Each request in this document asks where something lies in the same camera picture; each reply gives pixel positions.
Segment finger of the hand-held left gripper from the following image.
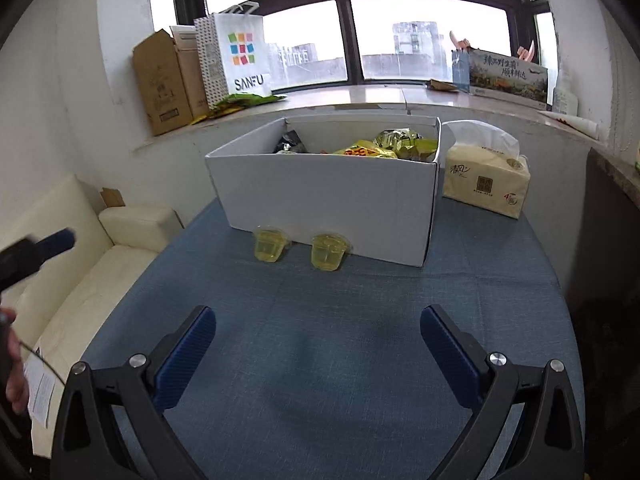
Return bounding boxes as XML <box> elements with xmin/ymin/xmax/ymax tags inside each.
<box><xmin>0</xmin><ymin>227</ymin><xmax>77</xmax><ymax>293</ymax></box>

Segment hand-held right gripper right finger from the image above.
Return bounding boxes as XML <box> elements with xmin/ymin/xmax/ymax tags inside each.
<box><xmin>420</xmin><ymin>304</ymin><xmax>586</xmax><ymax>480</ymax></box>

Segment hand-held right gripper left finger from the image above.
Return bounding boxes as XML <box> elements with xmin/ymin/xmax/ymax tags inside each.
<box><xmin>50</xmin><ymin>305</ymin><xmax>217</xmax><ymax>480</ymax></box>

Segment white cardboard box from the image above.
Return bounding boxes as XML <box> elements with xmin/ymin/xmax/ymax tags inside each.
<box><xmin>204</xmin><ymin>116</ymin><xmax>443</xmax><ymax>267</ymax></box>

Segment person's left hand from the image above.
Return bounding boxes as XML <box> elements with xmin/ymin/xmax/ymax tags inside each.
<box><xmin>0</xmin><ymin>354</ymin><xmax>32</xmax><ymax>415</ymax></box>

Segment cream leather sofa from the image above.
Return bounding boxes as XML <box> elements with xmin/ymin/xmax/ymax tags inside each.
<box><xmin>0</xmin><ymin>175</ymin><xmax>186</xmax><ymax>461</ymax></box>

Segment white paper tag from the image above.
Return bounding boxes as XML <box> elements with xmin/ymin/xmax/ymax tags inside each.
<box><xmin>22</xmin><ymin>357</ymin><xmax>57</xmax><ymax>428</ymax></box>

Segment blue tablecloth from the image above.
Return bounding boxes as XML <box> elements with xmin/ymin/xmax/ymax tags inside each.
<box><xmin>80</xmin><ymin>195</ymin><xmax>586</xmax><ymax>480</ymax></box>

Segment yellow jelly cup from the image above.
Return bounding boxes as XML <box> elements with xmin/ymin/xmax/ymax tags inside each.
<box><xmin>253</xmin><ymin>226</ymin><xmax>293</xmax><ymax>264</ymax></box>
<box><xmin>309</xmin><ymin>232</ymin><xmax>351</xmax><ymax>272</ymax></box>

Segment dark furniture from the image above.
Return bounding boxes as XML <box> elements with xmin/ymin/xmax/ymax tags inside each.
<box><xmin>565</xmin><ymin>147</ymin><xmax>640</xmax><ymax>480</ymax></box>

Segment beige tissue pack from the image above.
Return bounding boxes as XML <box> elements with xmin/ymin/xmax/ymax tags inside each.
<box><xmin>441</xmin><ymin>120</ymin><xmax>532</xmax><ymax>220</ymax></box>

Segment light brown cardboard box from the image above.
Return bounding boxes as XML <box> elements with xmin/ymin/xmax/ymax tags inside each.
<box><xmin>170</xmin><ymin>25</ymin><xmax>211</xmax><ymax>121</ymax></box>

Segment shiny olive snack packet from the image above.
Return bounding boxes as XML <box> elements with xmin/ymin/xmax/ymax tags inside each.
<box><xmin>374</xmin><ymin>129</ymin><xmax>440</xmax><ymax>163</ymax></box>

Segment yellow snack packet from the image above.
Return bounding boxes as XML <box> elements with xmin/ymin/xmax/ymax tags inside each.
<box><xmin>320</xmin><ymin>141</ymin><xmax>401</xmax><ymax>160</ymax></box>

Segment pile of green packets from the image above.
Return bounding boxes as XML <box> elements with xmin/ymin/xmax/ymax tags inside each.
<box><xmin>192</xmin><ymin>92</ymin><xmax>288</xmax><ymax>126</ymax></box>

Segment white dotted paper bag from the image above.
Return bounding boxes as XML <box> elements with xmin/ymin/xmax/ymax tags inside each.
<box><xmin>193</xmin><ymin>15</ymin><xmax>231</xmax><ymax>108</ymax></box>

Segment black snack packet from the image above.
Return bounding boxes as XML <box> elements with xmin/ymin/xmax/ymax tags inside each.
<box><xmin>272</xmin><ymin>130</ymin><xmax>308</xmax><ymax>155</ymax></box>

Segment white shopping bag coloured squares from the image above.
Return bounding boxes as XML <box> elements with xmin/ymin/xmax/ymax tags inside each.
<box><xmin>210</xmin><ymin>2</ymin><xmax>272</xmax><ymax>98</ymax></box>

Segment landscape printed carton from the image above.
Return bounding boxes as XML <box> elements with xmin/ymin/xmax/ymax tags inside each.
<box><xmin>451</xmin><ymin>49</ymin><xmax>549</xmax><ymax>110</ymax></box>

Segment thin black cable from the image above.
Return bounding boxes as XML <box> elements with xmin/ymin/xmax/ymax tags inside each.
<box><xmin>19</xmin><ymin>341</ymin><xmax>68</xmax><ymax>387</ymax></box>

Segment black window frame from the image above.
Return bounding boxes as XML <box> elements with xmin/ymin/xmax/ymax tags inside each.
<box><xmin>170</xmin><ymin>0</ymin><xmax>553</xmax><ymax>92</ymax></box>

